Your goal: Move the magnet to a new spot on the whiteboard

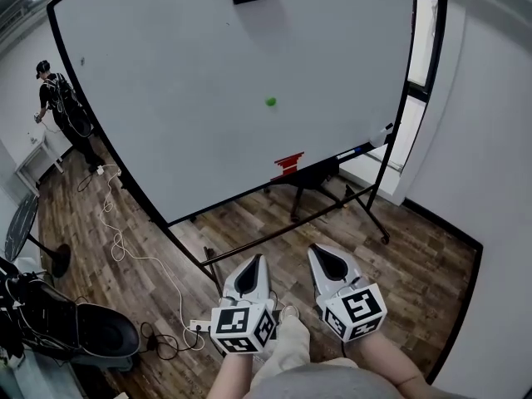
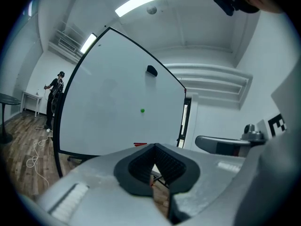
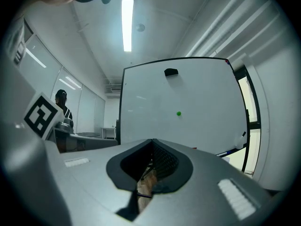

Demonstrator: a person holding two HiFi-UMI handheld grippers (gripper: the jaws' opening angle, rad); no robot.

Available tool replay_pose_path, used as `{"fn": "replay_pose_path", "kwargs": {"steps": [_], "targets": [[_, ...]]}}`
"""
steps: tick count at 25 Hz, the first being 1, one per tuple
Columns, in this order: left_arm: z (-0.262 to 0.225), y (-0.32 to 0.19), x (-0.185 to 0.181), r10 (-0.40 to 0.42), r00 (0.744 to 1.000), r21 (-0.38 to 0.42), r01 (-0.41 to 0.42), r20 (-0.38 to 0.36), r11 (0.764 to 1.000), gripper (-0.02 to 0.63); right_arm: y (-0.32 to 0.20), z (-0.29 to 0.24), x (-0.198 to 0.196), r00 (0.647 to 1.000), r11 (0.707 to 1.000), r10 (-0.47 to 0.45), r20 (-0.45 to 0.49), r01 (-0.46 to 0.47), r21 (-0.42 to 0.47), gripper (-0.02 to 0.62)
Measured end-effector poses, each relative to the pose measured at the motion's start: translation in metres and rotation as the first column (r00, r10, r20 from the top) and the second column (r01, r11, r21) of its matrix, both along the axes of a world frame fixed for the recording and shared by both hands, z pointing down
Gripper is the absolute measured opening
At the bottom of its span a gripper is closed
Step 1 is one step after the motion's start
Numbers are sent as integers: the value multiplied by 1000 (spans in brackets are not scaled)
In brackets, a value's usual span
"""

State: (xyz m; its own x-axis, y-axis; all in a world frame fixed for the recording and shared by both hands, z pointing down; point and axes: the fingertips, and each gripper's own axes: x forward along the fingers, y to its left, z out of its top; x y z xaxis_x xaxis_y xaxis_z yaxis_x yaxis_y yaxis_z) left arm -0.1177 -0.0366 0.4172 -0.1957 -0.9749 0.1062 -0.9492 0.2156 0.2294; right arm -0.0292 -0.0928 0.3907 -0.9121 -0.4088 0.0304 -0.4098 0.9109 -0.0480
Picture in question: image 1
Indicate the large black-framed whiteboard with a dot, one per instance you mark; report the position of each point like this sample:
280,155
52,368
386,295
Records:
187,98

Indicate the person's right forearm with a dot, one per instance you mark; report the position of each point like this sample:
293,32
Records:
386,360

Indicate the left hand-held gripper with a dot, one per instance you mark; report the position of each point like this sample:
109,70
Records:
239,326

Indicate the person's light shoe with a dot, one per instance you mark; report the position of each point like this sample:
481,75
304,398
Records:
289,312

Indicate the white power strip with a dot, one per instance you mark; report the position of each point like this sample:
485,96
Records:
200,326

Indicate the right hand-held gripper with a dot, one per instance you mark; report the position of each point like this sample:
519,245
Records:
357,310

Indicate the person's grey shirt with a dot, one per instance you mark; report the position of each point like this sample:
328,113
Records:
332,382

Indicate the black moulded chair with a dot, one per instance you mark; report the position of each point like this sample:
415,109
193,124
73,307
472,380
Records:
83,326

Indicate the whiteboard marker pen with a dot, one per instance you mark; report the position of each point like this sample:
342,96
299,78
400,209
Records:
348,154

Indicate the tall window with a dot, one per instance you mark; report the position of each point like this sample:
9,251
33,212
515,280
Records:
422,40

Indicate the round black pedestal table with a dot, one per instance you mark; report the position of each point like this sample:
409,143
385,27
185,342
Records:
18,227

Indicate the white spray bottle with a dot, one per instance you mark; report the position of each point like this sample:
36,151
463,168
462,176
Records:
379,136

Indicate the small green round magnet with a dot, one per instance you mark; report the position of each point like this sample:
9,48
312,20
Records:
271,101

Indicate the person's left forearm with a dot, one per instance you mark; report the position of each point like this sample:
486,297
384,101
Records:
232,376

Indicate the person's beige trouser leg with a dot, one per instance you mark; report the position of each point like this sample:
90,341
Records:
287,347

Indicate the small white table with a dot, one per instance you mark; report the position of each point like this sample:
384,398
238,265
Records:
39,152

